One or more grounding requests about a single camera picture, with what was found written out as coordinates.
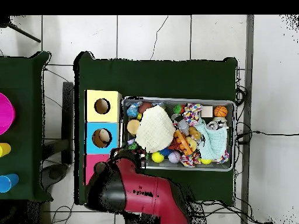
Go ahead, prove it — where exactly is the yellow cup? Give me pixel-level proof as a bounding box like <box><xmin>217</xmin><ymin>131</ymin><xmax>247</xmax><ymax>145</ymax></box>
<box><xmin>0</xmin><ymin>142</ymin><xmax>12</xmax><ymax>158</ymax></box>

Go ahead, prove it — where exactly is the orange plastic toy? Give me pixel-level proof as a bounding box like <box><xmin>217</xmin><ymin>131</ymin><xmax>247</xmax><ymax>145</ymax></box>
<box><xmin>173</xmin><ymin>129</ymin><xmax>193</xmax><ymax>156</ymax></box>

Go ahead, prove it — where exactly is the orange mini basketball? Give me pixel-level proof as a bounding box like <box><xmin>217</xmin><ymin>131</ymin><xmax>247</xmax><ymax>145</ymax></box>
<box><xmin>213</xmin><ymin>105</ymin><xmax>228</xmax><ymax>118</ymax></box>

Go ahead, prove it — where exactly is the dark green table cloth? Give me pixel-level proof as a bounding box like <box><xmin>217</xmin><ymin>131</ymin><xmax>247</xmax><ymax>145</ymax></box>
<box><xmin>73</xmin><ymin>51</ymin><xmax>238</xmax><ymax>207</ymax></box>
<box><xmin>0</xmin><ymin>51</ymin><xmax>53</xmax><ymax>202</ymax></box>

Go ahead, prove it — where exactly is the silver drink can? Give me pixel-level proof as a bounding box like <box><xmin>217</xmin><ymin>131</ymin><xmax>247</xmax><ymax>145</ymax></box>
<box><xmin>206</xmin><ymin>121</ymin><xmax>220</xmax><ymax>131</ymax></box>
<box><xmin>171</xmin><ymin>113</ymin><xmax>185</xmax><ymax>123</ymax></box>

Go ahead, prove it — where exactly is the colourful spotted cloth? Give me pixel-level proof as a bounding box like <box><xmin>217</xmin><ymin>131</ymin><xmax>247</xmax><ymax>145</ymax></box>
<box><xmin>183</xmin><ymin>103</ymin><xmax>203</xmax><ymax>127</ymax></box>

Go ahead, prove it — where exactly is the blue and white plastic packet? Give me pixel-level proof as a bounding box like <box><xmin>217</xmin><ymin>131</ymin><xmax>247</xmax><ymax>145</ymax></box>
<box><xmin>126</xmin><ymin>102</ymin><xmax>142</xmax><ymax>118</ymax></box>

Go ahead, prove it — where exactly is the cream waffle cloth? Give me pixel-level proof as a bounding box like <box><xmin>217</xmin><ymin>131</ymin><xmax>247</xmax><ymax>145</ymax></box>
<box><xmin>135</xmin><ymin>104</ymin><xmax>176</xmax><ymax>153</ymax></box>

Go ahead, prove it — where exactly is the blue cup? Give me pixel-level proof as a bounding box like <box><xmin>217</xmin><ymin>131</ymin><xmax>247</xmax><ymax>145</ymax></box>
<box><xmin>0</xmin><ymin>173</ymin><xmax>20</xmax><ymax>194</ymax></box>

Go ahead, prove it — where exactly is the dark grey round base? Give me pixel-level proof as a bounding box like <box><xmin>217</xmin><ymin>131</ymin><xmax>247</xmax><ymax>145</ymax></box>
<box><xmin>41</xmin><ymin>163</ymin><xmax>68</xmax><ymax>190</ymax></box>

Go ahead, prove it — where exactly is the brown toy football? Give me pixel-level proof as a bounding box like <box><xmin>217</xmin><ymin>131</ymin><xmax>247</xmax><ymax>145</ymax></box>
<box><xmin>138</xmin><ymin>101</ymin><xmax>154</xmax><ymax>114</ymax></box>

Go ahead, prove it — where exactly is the mint green cloth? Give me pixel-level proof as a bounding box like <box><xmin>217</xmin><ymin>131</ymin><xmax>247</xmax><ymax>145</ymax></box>
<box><xmin>193</xmin><ymin>118</ymin><xmax>228</xmax><ymax>160</ymax></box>

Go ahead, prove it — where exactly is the black cable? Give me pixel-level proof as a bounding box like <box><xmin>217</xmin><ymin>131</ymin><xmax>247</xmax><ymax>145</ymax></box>
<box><xmin>235</xmin><ymin>130</ymin><xmax>299</xmax><ymax>144</ymax></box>

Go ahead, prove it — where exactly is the pink bowl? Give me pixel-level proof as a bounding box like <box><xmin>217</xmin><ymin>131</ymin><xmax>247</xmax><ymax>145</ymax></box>
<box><xmin>0</xmin><ymin>92</ymin><xmax>16</xmax><ymax>136</ymax></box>

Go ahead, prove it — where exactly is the clear mesh bin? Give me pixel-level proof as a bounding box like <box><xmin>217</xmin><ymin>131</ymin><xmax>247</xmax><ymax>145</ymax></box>
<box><xmin>121</xmin><ymin>96</ymin><xmax>236</xmax><ymax>172</ymax></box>

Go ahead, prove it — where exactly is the wooden box with three holes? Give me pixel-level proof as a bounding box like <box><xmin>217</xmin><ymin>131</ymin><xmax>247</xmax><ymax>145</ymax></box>
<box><xmin>84</xmin><ymin>89</ymin><xmax>123</xmax><ymax>186</ymax></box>

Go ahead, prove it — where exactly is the plain wooden block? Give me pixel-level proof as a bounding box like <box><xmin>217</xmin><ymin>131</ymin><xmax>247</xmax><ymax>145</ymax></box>
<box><xmin>201</xmin><ymin>106</ymin><xmax>214</xmax><ymax>118</ymax></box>

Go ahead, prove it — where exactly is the black tripod leg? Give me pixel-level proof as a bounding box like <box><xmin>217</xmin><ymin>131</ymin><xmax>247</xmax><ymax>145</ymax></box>
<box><xmin>0</xmin><ymin>16</ymin><xmax>41</xmax><ymax>43</ymax></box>

